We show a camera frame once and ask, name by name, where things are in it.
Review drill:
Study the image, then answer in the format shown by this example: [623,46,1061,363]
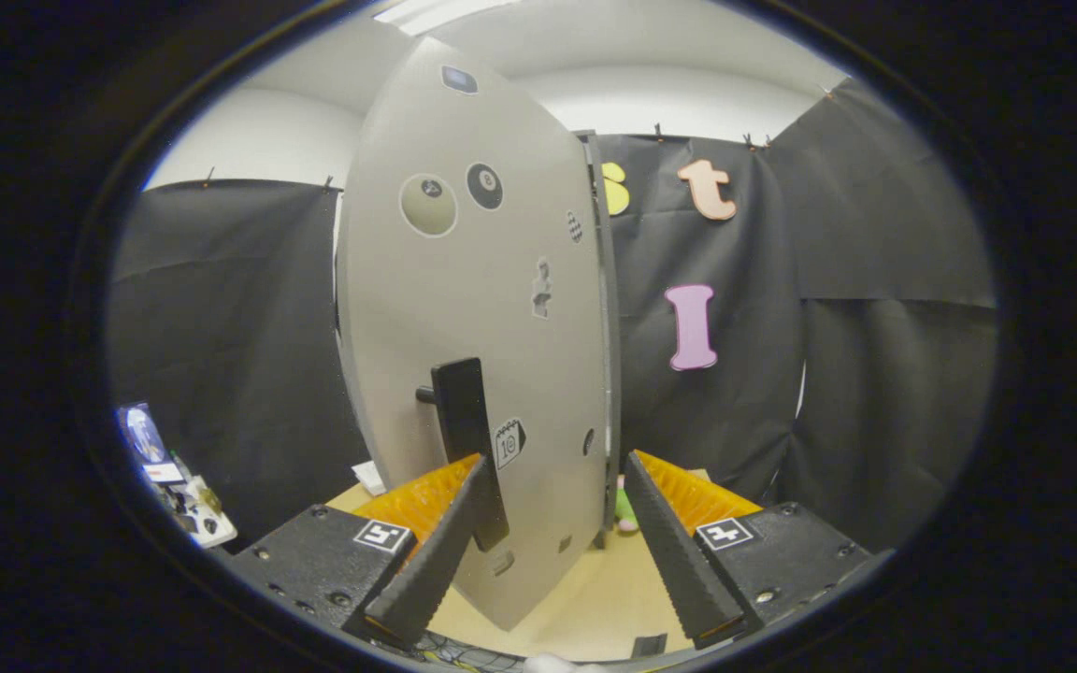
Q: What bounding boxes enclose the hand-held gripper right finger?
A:
[623,451,876,651]

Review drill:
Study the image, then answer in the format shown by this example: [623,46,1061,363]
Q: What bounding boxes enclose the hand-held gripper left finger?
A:
[225,453,493,648]

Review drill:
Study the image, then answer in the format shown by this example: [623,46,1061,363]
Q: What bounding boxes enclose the black door handle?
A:
[415,357,510,552]

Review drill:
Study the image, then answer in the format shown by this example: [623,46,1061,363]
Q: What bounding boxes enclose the grey shoe cabinet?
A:
[576,129,624,550]

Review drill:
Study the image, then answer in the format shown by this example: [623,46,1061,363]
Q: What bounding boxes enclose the green and pink plush toy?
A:
[615,475,640,534]

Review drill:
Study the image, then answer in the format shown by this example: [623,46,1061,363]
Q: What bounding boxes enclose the white soft object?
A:
[524,652,610,673]

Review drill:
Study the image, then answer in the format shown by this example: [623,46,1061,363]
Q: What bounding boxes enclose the black backdrop cloth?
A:
[108,79,998,552]

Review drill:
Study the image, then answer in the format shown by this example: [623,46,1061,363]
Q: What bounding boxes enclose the long ceiling light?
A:
[372,0,521,36]

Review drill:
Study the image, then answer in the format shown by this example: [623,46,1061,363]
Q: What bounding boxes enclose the dark cable bundle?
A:
[395,631,511,672]

